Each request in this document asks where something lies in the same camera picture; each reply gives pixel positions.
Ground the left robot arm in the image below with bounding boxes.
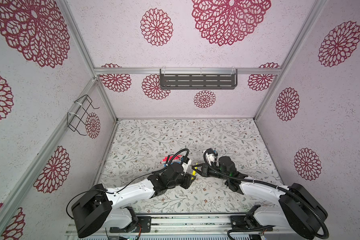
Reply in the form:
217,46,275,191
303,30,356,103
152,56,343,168
68,163,196,239

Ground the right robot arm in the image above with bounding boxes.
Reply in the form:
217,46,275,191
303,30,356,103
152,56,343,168
192,154,330,240

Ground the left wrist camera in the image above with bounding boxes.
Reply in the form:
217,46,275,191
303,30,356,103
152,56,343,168
173,155,192,173

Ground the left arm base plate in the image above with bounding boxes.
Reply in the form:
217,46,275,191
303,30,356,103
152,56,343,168
109,216,152,233

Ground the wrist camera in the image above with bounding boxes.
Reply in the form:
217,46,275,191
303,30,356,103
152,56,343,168
173,155,192,173
204,149,218,166

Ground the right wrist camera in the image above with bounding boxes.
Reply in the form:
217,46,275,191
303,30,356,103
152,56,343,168
204,149,218,166

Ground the grey slotted wall shelf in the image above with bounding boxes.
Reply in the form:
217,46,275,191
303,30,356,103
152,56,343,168
159,69,238,90

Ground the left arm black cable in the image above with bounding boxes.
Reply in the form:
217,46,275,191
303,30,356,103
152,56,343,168
65,148,190,220

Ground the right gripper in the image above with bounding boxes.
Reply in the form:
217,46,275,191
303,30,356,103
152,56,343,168
191,163,229,183

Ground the upper pink highlighter pen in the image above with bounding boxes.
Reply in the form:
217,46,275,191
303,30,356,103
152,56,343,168
164,155,174,161

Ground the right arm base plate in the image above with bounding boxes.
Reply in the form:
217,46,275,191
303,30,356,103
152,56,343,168
230,215,274,232

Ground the black wire wall rack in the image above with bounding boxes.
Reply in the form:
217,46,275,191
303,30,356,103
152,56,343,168
66,95,99,136

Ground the aluminium front rail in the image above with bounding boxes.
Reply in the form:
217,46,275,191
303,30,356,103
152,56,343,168
65,213,289,238

